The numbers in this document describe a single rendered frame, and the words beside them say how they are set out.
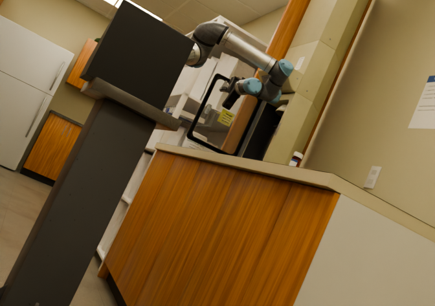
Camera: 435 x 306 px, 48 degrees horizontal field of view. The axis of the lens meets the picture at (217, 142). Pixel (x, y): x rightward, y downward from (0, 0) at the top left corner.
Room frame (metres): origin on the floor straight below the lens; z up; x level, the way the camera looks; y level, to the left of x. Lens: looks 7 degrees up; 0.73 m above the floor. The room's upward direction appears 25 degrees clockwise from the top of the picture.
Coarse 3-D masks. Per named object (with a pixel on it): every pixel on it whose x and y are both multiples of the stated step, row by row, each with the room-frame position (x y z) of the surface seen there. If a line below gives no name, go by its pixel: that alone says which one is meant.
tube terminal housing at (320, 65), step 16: (304, 48) 2.51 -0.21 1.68; (320, 48) 2.40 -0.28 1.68; (304, 64) 2.43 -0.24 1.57; (320, 64) 2.41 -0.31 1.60; (336, 64) 2.53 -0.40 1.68; (304, 80) 2.40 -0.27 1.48; (320, 80) 2.43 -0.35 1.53; (288, 96) 2.45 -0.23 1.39; (304, 96) 2.41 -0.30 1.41; (320, 96) 2.51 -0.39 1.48; (288, 112) 2.39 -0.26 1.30; (304, 112) 2.42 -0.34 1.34; (288, 128) 2.41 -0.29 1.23; (304, 128) 2.48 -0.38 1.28; (272, 144) 2.39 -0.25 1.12; (288, 144) 2.42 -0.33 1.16; (304, 144) 2.59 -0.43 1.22; (272, 160) 2.40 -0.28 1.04; (288, 160) 2.45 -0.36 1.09
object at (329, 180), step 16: (160, 144) 3.11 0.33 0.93; (208, 160) 2.25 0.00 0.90; (224, 160) 2.04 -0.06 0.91; (240, 160) 1.89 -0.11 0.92; (256, 160) 1.77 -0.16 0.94; (272, 176) 1.68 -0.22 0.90; (288, 176) 1.52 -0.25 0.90; (304, 176) 1.44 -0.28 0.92; (320, 176) 1.36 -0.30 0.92; (336, 176) 1.32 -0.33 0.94; (336, 192) 1.35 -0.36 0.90; (352, 192) 1.34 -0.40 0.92; (368, 192) 1.36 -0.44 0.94; (384, 208) 1.38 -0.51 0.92; (416, 224) 1.42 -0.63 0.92; (432, 240) 1.45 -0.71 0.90
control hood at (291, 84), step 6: (258, 72) 2.65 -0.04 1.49; (264, 72) 2.58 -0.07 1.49; (294, 72) 2.37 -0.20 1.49; (288, 78) 2.37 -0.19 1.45; (294, 78) 2.38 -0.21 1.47; (300, 78) 2.39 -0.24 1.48; (288, 84) 2.40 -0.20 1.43; (294, 84) 2.38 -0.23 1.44; (282, 90) 2.47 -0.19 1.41; (288, 90) 2.42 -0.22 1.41; (294, 90) 2.39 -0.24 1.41
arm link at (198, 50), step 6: (192, 36) 2.21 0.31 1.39; (198, 42) 2.19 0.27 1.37; (204, 42) 2.18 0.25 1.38; (198, 48) 2.18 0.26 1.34; (204, 48) 2.20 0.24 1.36; (210, 48) 2.22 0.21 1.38; (192, 54) 2.17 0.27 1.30; (198, 54) 2.19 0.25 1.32; (204, 54) 2.22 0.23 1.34; (192, 60) 2.20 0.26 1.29; (198, 60) 2.21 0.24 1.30; (204, 60) 2.26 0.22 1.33; (192, 66) 2.27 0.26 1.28; (198, 66) 2.27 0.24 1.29
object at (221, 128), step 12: (216, 84) 2.63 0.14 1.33; (228, 84) 2.64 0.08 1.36; (216, 96) 2.63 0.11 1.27; (240, 96) 2.65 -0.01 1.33; (252, 96) 2.67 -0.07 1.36; (204, 108) 2.63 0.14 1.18; (216, 108) 2.64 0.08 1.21; (240, 108) 2.66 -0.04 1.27; (252, 108) 2.67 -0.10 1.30; (204, 120) 2.63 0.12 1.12; (216, 120) 2.64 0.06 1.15; (228, 120) 2.65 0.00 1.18; (240, 120) 2.66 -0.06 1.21; (204, 132) 2.64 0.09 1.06; (216, 132) 2.65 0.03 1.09; (228, 132) 2.66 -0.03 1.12; (240, 132) 2.67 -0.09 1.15; (216, 144) 2.65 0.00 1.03; (228, 144) 2.66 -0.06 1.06
